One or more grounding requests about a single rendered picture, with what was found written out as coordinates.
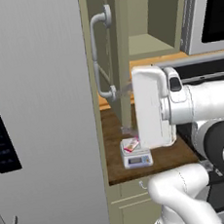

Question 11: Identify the grey fridge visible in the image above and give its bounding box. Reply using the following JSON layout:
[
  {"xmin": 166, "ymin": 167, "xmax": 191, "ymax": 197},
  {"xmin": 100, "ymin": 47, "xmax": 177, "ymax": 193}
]
[{"xmin": 0, "ymin": 0, "xmax": 111, "ymax": 224}]

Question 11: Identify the silver microwave oven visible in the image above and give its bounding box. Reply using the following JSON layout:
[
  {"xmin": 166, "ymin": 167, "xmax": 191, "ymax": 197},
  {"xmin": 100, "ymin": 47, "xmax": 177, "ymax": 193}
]
[{"xmin": 174, "ymin": 0, "xmax": 224, "ymax": 57}]

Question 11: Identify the white digital scale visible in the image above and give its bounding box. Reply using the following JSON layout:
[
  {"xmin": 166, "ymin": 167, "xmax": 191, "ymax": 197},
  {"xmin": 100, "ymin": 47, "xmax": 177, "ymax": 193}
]
[{"xmin": 119, "ymin": 135, "xmax": 155, "ymax": 170}]

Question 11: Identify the pink and white bar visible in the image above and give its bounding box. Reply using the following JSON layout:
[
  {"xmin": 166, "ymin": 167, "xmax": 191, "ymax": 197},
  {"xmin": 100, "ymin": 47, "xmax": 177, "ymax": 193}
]
[{"xmin": 122, "ymin": 136, "xmax": 142, "ymax": 155}]

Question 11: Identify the olive wall cabinet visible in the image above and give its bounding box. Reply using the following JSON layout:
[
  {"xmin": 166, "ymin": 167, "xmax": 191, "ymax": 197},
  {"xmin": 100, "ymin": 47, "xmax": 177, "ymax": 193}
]
[{"xmin": 78, "ymin": 0, "xmax": 196, "ymax": 66}]

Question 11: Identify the grey cabinet door handle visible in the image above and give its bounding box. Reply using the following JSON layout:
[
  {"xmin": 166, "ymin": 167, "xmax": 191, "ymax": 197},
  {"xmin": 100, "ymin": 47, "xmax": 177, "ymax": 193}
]
[{"xmin": 87, "ymin": 4, "xmax": 122, "ymax": 104}]

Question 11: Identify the small grey drawer handle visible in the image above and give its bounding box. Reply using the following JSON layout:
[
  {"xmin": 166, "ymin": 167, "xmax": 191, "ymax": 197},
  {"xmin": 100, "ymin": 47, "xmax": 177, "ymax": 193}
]
[{"xmin": 137, "ymin": 178, "xmax": 150, "ymax": 191}]

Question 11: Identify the olive drawer front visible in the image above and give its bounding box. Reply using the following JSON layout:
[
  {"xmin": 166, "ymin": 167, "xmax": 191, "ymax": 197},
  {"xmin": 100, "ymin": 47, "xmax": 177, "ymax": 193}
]
[{"xmin": 116, "ymin": 176, "xmax": 155, "ymax": 204}]

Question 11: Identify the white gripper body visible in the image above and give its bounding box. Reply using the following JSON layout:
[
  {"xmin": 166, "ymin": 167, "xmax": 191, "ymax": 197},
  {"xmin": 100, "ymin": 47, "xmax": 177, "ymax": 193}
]
[{"xmin": 130, "ymin": 63, "xmax": 179, "ymax": 151}]

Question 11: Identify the olive base cabinet door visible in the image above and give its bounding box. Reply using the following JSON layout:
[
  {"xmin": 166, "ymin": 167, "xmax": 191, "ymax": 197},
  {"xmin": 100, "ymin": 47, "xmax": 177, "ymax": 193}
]
[{"xmin": 118, "ymin": 197, "xmax": 167, "ymax": 224}]

